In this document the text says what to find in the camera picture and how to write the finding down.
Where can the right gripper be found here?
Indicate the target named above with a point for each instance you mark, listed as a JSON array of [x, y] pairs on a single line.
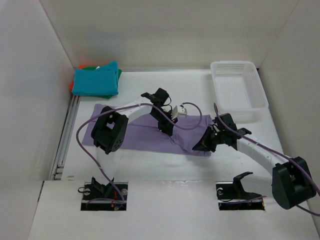
[[210, 139]]

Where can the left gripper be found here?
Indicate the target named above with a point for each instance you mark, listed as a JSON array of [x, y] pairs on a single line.
[[165, 123]]

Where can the lilac t shirt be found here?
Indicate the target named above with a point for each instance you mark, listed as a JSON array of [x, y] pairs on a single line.
[[143, 134]]

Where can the green t shirt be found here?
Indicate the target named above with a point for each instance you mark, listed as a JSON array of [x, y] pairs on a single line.
[[92, 68]]

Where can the teal t shirt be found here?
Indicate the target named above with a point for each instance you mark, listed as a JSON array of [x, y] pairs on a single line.
[[99, 82]]

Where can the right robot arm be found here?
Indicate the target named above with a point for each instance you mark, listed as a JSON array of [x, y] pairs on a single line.
[[291, 181]]

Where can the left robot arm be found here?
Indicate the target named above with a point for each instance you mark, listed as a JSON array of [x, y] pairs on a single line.
[[110, 128]]

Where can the white laundry basket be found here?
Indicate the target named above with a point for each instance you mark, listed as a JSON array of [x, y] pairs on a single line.
[[238, 90]]

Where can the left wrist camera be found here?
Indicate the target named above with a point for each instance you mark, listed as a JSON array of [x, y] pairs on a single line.
[[178, 111]]

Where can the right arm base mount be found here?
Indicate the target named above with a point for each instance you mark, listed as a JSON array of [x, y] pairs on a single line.
[[232, 196]]

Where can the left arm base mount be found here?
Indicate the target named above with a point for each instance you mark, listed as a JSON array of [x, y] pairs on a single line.
[[103, 197]]

